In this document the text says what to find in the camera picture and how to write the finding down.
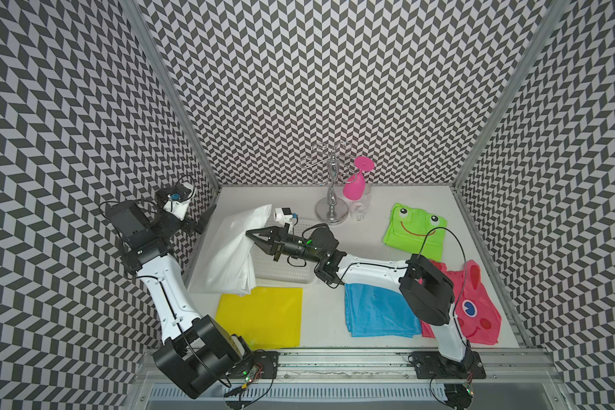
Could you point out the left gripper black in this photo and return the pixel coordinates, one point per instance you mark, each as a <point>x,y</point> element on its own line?
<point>190,225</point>

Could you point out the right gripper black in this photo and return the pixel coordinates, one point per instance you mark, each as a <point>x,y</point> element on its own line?
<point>275,242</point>

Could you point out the yellow raincoat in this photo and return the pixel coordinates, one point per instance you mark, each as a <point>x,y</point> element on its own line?
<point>269,318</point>

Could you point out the white plastic perforated basket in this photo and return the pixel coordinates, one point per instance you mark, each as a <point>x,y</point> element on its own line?
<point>282,272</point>

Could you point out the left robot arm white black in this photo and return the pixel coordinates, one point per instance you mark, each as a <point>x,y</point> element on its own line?
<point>196,351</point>

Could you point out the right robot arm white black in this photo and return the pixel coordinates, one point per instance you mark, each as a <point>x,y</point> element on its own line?
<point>427,290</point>

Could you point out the blue folded towel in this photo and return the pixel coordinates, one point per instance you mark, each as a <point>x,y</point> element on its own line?
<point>376,312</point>

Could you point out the green frog raincoat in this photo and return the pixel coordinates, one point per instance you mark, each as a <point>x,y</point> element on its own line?
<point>412,230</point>

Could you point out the pink cartoon raincoat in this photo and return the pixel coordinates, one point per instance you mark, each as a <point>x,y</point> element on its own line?
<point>479,319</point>

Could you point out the clear wine glass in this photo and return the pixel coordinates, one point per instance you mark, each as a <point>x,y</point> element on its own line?
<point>359,208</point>

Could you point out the pink plastic wine glass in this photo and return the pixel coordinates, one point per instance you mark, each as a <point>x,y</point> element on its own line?
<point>356,185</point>

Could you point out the silver metal glass rack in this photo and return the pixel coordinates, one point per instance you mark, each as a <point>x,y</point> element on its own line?
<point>331,209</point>

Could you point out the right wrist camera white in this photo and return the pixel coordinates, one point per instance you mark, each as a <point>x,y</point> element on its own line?
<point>284,216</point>

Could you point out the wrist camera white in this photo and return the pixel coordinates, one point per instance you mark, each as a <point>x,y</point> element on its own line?
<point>179,200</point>
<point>284,216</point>

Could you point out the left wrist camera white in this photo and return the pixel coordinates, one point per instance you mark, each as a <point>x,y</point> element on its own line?
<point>179,200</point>

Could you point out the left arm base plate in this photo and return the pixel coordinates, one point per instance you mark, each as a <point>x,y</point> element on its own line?
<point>259,363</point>

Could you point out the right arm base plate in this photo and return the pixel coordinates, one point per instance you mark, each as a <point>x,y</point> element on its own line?
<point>430,364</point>

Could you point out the left aluminium corner post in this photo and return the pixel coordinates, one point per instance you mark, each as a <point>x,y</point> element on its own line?
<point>140,30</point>

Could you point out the aluminium corner post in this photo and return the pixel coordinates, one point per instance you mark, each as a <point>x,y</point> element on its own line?
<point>140,30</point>
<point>543,33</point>

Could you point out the aluminium front rail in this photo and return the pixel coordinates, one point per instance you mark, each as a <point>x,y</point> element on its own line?
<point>338,365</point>

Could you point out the right aluminium corner post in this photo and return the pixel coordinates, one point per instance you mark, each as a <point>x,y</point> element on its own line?
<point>543,33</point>

